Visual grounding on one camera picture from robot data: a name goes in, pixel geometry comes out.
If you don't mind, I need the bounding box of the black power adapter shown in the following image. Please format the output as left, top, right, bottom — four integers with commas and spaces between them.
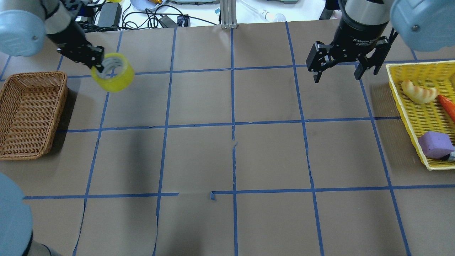
96, 2, 122, 27

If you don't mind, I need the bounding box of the yellow toy banana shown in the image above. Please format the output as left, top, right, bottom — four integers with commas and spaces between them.
401, 80, 439, 104

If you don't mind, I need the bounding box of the yellow woven basket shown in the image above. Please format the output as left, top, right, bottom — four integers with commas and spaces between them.
386, 60, 455, 170

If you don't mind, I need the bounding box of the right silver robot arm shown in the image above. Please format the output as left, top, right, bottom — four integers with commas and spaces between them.
306, 0, 455, 83

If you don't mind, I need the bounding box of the orange toy carrot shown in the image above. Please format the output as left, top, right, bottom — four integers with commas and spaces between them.
437, 94, 455, 123

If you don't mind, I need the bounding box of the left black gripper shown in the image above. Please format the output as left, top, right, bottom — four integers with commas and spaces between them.
47, 21, 124, 76

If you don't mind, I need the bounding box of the white light bulb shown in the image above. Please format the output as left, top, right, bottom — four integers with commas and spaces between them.
261, 10, 287, 22

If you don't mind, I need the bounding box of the brass cylinder tool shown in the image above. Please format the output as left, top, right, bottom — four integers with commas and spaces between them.
148, 0, 163, 5

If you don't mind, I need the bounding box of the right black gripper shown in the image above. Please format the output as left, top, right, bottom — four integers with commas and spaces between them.
306, 16, 389, 83

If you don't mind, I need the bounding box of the yellow tape roll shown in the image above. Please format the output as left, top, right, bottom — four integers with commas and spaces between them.
91, 53, 135, 92

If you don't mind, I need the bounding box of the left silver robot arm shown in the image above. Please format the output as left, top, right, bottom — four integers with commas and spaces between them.
0, 0, 126, 78

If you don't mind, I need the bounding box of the blue plate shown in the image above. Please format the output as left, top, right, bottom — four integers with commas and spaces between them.
130, 0, 168, 12

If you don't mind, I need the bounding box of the purple sponge block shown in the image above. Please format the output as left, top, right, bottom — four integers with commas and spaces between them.
418, 131, 454, 161

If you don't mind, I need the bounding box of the aluminium frame post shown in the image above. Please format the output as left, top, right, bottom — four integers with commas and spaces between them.
219, 0, 238, 29

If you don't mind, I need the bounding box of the brown wicker basket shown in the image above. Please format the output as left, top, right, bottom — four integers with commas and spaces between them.
0, 71, 68, 161

